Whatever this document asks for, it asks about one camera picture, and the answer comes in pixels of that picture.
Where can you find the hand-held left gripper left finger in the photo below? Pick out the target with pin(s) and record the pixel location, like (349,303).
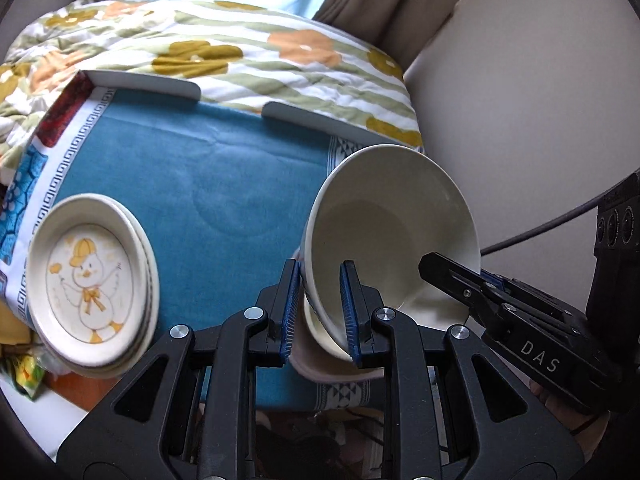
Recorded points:
(289,315)

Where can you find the cream ceramic bowl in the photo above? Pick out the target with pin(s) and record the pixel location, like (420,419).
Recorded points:
(320,366)
(390,210)

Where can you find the floral striped blanket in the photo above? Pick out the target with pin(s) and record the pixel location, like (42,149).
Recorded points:
(280,60)

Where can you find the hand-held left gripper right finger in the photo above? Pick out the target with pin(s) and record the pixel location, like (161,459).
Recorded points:
(350,315)

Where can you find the duck print plate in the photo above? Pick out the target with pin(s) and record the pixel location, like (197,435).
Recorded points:
(85,280)

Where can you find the teal printed towel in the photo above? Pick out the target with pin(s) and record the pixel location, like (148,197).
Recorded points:
(210,175)

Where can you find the yellow green packet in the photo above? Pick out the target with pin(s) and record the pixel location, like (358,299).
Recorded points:
(22,377)

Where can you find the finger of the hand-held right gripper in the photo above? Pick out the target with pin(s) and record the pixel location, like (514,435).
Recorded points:
(540,305)
(460,285)

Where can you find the brown curtain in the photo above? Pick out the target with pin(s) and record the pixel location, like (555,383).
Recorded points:
(390,0)

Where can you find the cream ceramic plate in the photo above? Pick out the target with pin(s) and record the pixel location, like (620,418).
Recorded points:
(155,285)

